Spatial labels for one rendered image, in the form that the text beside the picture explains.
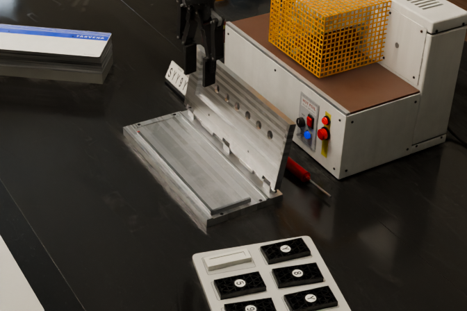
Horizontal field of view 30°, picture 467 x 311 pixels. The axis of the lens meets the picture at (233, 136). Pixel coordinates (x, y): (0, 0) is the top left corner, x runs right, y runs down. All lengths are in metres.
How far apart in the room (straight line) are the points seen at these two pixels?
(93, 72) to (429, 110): 0.94
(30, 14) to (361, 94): 1.28
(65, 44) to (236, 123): 0.62
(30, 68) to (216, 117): 0.63
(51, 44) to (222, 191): 0.75
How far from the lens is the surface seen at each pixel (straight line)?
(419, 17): 2.13
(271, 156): 2.04
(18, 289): 1.84
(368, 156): 2.17
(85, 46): 2.52
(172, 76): 2.50
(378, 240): 1.99
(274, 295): 1.81
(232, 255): 1.88
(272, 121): 2.02
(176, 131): 2.27
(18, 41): 2.57
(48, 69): 2.55
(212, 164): 2.15
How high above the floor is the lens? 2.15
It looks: 33 degrees down
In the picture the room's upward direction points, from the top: 2 degrees clockwise
